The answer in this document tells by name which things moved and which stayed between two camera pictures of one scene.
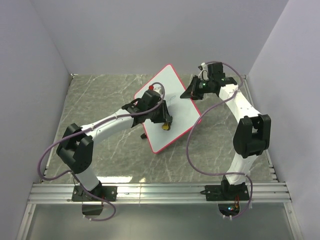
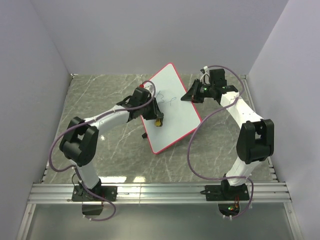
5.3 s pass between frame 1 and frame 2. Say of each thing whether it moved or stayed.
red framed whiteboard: stayed
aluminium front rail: stayed
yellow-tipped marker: moved
